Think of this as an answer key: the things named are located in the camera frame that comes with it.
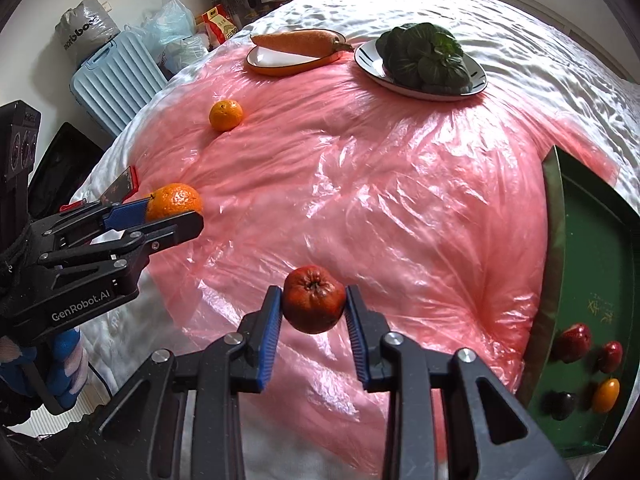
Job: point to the light blue suitcase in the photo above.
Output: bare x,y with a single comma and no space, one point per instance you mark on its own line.
117,82

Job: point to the black flat case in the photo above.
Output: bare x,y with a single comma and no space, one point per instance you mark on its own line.
66,163

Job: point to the orange oval dish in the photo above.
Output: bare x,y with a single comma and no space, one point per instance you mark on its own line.
279,64

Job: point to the carrot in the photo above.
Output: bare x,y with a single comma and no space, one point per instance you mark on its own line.
316,43

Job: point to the smooth red apple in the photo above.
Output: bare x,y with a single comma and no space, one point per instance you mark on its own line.
572,344

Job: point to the grey packed bag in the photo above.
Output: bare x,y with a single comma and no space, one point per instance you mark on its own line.
84,30

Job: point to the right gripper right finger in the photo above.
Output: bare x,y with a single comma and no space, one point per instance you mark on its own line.
489,435

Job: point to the green rectangular tray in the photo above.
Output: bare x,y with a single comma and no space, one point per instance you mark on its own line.
591,276

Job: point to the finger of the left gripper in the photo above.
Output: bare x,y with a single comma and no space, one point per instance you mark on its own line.
79,250
98,217

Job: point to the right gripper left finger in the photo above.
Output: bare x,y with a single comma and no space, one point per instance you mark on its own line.
138,434

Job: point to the translucent plastic bag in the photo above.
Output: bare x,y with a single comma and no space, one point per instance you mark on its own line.
171,36

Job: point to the wrinkled red apple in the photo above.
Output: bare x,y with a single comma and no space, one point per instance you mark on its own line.
313,301

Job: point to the red yellow snack packet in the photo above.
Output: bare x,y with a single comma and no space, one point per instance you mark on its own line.
217,24

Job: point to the green leafy vegetable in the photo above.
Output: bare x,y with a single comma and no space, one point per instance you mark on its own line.
419,40

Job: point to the red cherry tomato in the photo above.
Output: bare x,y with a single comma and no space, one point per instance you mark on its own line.
610,356

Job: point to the dark purple grape tomato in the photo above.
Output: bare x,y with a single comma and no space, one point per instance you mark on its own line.
560,404

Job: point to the orange cherry tomato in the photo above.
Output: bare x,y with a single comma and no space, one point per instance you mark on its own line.
605,397

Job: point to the white bed quilt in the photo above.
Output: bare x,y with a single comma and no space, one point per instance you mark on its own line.
515,50

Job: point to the white black-rimmed plate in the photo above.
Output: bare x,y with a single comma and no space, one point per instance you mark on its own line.
428,79

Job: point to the pink plastic sheet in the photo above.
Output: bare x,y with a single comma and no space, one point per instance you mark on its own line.
436,211

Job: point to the mandarin orange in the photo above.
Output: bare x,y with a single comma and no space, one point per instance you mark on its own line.
172,199
225,115

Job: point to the red smartphone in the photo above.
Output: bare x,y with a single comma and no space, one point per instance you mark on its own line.
122,188

